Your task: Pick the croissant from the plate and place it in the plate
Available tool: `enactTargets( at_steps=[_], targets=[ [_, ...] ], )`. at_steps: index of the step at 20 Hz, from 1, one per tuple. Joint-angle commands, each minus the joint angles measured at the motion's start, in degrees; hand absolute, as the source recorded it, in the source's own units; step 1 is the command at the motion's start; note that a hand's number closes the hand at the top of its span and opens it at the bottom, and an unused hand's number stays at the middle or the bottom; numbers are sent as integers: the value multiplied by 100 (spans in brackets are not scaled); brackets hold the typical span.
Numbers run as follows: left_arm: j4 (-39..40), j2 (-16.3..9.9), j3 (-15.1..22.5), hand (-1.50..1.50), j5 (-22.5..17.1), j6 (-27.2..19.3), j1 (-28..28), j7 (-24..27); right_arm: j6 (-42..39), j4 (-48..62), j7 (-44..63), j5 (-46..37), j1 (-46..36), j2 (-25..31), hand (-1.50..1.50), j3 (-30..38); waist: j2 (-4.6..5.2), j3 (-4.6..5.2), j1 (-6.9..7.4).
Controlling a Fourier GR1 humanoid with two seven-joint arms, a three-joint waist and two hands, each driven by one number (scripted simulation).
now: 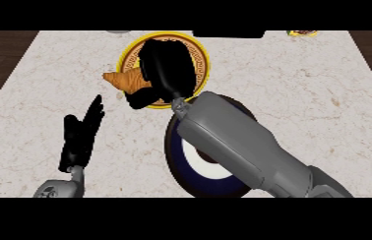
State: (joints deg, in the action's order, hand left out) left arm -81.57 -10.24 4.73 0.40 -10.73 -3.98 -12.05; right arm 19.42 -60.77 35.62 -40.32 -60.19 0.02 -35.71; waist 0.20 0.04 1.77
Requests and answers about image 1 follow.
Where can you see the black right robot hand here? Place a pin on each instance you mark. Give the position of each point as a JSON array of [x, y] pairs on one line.
[[166, 67]]

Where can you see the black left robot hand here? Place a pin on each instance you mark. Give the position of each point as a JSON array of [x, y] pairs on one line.
[[81, 139]]

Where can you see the brown croissant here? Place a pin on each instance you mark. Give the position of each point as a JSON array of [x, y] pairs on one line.
[[127, 80]]

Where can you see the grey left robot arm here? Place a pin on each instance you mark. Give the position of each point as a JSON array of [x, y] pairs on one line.
[[65, 185]]

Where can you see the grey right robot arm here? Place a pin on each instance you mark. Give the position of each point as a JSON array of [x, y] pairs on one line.
[[251, 149]]

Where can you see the yellow rimmed brown plate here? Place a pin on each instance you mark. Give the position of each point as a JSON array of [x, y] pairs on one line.
[[200, 67]]

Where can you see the dark blue white plate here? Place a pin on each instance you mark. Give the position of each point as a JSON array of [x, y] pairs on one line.
[[203, 175]]

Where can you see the yellow rimmed dark object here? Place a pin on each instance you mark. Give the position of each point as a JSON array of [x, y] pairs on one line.
[[301, 32]]

